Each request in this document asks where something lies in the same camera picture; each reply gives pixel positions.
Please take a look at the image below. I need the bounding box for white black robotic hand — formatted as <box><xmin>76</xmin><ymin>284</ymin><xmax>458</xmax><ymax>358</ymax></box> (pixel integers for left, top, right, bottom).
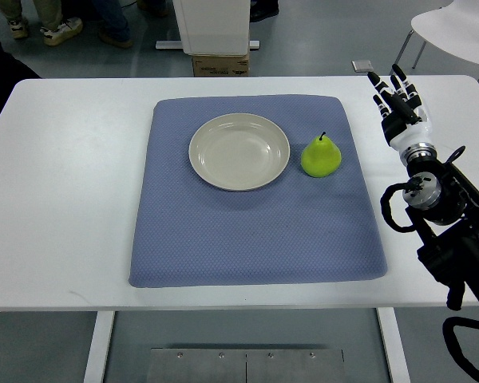
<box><xmin>367</xmin><ymin>64</ymin><xmax>437</xmax><ymax>165</ymax></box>

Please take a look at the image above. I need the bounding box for green pear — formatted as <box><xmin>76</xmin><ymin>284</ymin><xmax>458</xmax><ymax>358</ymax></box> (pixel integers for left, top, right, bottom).
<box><xmin>300</xmin><ymin>132</ymin><xmax>342</xmax><ymax>178</ymax></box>

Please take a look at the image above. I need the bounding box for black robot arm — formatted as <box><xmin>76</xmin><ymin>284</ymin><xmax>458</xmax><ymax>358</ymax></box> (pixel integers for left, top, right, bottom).
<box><xmin>380</xmin><ymin>144</ymin><xmax>479</xmax><ymax>382</ymax></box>

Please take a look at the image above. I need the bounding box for beige round plate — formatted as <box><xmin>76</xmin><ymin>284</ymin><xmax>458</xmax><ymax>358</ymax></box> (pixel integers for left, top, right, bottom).
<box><xmin>188</xmin><ymin>113</ymin><xmax>291</xmax><ymax>192</ymax></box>

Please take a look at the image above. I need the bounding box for grey metal floor plate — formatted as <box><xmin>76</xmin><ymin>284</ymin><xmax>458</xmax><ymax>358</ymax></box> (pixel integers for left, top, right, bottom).
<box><xmin>146</xmin><ymin>348</ymin><xmax>346</xmax><ymax>382</ymax></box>

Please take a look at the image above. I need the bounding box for small grey floor outlet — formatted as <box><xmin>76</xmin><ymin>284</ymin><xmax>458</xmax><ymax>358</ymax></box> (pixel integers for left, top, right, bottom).
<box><xmin>351</xmin><ymin>60</ymin><xmax>374</xmax><ymax>73</ymax></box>

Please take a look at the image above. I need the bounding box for white chair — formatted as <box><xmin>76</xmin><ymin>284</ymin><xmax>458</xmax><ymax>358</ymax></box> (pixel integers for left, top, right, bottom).
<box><xmin>395</xmin><ymin>0</ymin><xmax>479</xmax><ymax>82</ymax></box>

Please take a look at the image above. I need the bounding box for blue textured mat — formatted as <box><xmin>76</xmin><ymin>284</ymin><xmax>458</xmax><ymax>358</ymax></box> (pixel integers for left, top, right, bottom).
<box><xmin>129</xmin><ymin>94</ymin><xmax>387</xmax><ymax>288</ymax></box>

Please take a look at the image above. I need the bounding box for black shoe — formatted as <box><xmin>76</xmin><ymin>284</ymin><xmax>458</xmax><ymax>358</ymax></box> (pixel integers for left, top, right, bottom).
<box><xmin>250</xmin><ymin>0</ymin><xmax>279</xmax><ymax>22</ymax></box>

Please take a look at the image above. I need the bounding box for cardboard box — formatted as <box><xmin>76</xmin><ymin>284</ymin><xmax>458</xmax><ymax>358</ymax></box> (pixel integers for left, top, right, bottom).
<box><xmin>192</xmin><ymin>55</ymin><xmax>250</xmax><ymax>77</ymax></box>

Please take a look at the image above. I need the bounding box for white table leg right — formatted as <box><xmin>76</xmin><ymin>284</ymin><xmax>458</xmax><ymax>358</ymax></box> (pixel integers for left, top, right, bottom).
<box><xmin>376</xmin><ymin>307</ymin><xmax>410</xmax><ymax>383</ymax></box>

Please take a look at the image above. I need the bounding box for white table leg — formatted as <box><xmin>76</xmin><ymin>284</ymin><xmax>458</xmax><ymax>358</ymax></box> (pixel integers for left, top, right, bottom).
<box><xmin>83</xmin><ymin>311</ymin><xmax>115</xmax><ymax>383</ymax></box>
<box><xmin>376</xmin><ymin>307</ymin><xmax>410</xmax><ymax>383</ymax></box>

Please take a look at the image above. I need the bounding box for brown shoe with jeans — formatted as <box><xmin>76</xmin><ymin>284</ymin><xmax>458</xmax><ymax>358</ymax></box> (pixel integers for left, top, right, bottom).
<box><xmin>91</xmin><ymin>0</ymin><xmax>133</xmax><ymax>49</ymax></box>

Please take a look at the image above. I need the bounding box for white sneaker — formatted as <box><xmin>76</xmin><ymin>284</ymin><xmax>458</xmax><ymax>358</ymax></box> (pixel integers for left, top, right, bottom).
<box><xmin>40</xmin><ymin>17</ymin><xmax>83</xmax><ymax>46</ymax></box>
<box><xmin>7</xmin><ymin>18</ymin><xmax>30</xmax><ymax>40</ymax></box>

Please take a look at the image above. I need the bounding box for white table leg left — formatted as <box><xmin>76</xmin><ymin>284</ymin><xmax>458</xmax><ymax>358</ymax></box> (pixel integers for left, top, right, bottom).
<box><xmin>83</xmin><ymin>311</ymin><xmax>115</xmax><ymax>383</ymax></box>

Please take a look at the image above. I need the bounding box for white sneaker left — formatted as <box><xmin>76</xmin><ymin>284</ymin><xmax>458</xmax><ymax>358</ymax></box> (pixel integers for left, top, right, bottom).
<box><xmin>7</xmin><ymin>18</ymin><xmax>30</xmax><ymax>40</ymax></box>

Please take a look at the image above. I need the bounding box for white cabinet pedestal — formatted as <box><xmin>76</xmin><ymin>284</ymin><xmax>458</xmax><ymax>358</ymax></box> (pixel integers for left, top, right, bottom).
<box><xmin>156</xmin><ymin>0</ymin><xmax>260</xmax><ymax>57</ymax></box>

